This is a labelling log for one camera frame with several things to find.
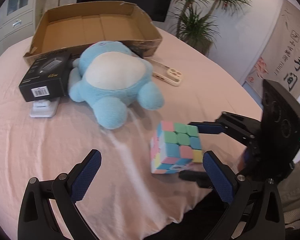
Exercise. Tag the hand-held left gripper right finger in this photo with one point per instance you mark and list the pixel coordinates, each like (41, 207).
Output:
(218, 177)

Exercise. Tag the white open package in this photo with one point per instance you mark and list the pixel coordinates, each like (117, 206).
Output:
(43, 108)

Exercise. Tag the wall poster with flowers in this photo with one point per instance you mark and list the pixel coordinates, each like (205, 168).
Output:
(282, 50)

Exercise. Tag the potted palm plant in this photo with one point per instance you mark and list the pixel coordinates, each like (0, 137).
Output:
(202, 15)

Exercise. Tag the grey drawer cabinet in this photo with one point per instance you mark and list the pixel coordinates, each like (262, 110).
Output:
(12, 22)

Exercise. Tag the blue plush toy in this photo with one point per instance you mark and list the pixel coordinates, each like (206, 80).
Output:
(112, 75)

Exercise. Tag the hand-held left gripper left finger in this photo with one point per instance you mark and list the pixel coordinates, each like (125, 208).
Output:
(86, 177)

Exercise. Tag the clear cream phone case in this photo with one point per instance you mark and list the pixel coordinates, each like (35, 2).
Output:
(168, 76)

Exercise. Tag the brown cardboard box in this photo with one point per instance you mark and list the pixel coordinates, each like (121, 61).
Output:
(95, 25)

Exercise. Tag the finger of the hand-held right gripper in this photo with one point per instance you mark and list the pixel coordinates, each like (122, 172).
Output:
(195, 177)
(210, 129)

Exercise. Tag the pastel puzzle cube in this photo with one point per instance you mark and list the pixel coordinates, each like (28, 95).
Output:
(177, 147)

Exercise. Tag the person's beige pants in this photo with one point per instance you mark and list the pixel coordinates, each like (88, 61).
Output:
(298, 192)

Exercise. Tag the black product box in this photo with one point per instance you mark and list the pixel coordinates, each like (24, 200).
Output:
(45, 77)

